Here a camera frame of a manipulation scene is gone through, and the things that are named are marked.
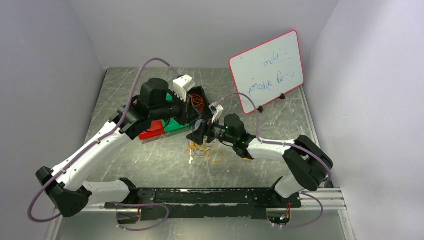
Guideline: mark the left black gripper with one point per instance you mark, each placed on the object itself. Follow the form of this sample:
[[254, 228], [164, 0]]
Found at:
[[189, 114]]

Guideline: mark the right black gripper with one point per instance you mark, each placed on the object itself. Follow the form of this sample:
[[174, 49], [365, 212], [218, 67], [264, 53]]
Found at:
[[197, 136]]

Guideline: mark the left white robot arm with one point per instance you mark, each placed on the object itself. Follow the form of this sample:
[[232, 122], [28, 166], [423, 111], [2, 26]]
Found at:
[[66, 184]]

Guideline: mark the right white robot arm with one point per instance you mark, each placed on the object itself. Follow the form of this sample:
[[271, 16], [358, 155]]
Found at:
[[308, 165]]

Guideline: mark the black plastic bin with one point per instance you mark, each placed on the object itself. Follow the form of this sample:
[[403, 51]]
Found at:
[[201, 103]]

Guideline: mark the green plastic bin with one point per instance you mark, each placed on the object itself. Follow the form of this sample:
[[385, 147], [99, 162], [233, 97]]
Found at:
[[171, 125]]

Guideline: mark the red plastic bin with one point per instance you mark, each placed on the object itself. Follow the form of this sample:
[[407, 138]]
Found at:
[[156, 129]]

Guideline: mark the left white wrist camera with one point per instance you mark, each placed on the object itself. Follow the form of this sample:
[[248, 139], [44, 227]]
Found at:
[[182, 85]]

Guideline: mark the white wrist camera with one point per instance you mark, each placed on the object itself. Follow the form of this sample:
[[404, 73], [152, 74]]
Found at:
[[182, 85], [217, 111]]

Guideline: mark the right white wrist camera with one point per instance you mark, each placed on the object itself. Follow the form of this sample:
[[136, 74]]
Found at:
[[217, 111]]

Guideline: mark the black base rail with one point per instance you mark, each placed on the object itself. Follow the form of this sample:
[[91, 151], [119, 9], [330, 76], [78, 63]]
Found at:
[[188, 203]]

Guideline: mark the white board with red frame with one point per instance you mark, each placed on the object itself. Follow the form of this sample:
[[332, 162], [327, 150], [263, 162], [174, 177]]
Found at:
[[267, 71]]

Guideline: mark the aluminium frame rail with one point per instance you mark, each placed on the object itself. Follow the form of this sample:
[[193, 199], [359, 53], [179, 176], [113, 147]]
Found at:
[[328, 198]]

